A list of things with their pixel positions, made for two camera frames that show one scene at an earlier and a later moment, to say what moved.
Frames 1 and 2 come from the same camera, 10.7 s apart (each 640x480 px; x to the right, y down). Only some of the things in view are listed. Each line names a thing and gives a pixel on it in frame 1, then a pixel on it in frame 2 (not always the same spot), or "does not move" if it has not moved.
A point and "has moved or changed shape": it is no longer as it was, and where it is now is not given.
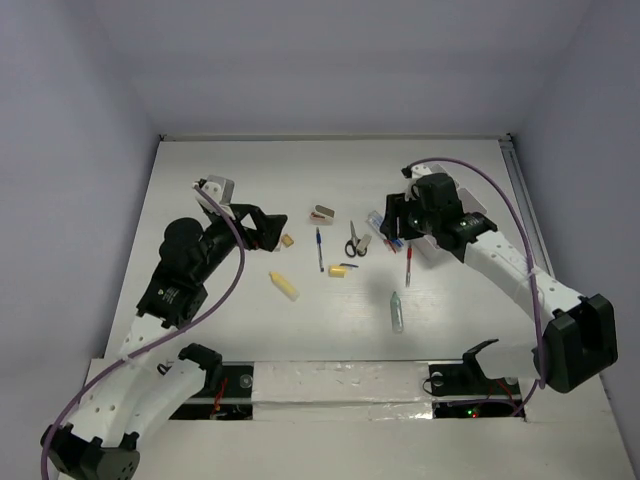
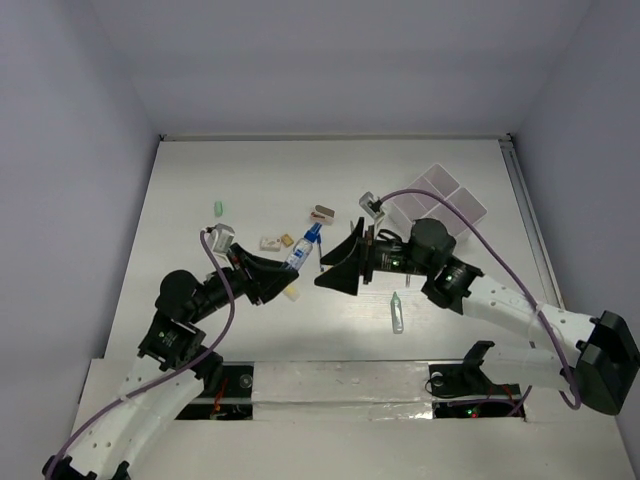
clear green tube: x=396 y=311 does not move
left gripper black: x=267 y=226 -> x=252 y=278
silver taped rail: x=341 y=391 does not move
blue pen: x=318 y=240 does not move
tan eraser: x=287 y=241 does not move
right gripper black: x=396 y=205 -> x=344 y=276
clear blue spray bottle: x=375 y=219 has moved or changed shape
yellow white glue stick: x=284 y=286 does not move
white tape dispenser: x=322 y=215 does not move
